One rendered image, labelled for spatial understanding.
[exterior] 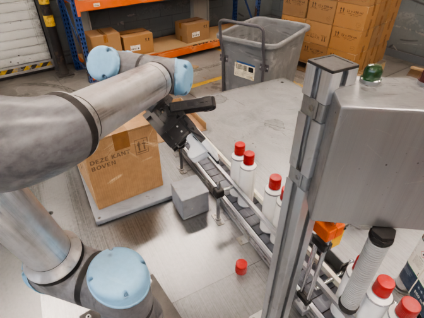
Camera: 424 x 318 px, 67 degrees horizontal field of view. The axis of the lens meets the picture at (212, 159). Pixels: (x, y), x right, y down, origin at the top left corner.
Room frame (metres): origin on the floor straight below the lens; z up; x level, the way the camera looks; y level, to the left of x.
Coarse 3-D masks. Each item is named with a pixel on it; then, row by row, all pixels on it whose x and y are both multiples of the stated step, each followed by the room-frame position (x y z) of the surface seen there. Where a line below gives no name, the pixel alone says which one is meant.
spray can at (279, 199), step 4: (284, 188) 0.62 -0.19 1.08; (280, 196) 0.61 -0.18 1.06; (276, 200) 0.62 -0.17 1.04; (280, 200) 0.61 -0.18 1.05; (276, 204) 0.61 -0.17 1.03; (280, 204) 0.60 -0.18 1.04; (276, 208) 0.60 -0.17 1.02; (280, 208) 0.59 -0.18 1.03; (276, 212) 0.60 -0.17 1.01; (276, 216) 0.60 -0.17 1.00; (276, 220) 0.60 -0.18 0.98; (272, 224) 0.62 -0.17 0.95; (276, 224) 0.60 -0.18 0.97; (276, 228) 0.60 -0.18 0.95; (272, 236) 0.60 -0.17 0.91; (272, 240) 0.60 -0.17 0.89
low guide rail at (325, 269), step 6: (216, 150) 1.02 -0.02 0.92; (222, 156) 0.98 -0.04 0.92; (228, 162) 0.94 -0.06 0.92; (228, 168) 0.93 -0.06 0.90; (258, 192) 0.78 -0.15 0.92; (258, 198) 0.76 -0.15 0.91; (318, 258) 0.53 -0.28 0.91; (324, 264) 0.51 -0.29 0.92; (324, 270) 0.50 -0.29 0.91; (330, 270) 0.49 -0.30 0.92; (330, 276) 0.48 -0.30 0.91; (336, 276) 0.47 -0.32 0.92; (336, 282) 0.46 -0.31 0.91
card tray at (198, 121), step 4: (172, 100) 1.54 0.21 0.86; (176, 100) 1.55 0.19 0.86; (180, 100) 1.56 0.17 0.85; (188, 116) 1.43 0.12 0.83; (192, 116) 1.43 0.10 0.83; (196, 116) 1.39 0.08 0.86; (192, 120) 1.39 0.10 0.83; (196, 120) 1.39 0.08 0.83; (200, 120) 1.35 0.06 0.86; (196, 124) 1.35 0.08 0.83; (200, 124) 1.35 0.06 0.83; (204, 124) 1.31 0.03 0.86; (200, 128) 1.31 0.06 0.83; (204, 128) 1.31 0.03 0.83; (160, 140) 1.21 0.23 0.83
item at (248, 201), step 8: (216, 168) 0.86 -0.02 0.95; (224, 176) 0.82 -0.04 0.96; (232, 184) 0.77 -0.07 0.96; (240, 192) 0.73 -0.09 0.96; (248, 200) 0.70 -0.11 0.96; (256, 208) 0.66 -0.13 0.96; (264, 216) 0.63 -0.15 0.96; (264, 224) 0.61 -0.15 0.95; (272, 232) 0.58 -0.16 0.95; (304, 264) 0.47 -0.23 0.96; (312, 272) 0.45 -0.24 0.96; (320, 280) 0.43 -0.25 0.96; (320, 288) 0.42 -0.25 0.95; (328, 288) 0.41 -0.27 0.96; (328, 296) 0.40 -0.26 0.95; (336, 304) 0.37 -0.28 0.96
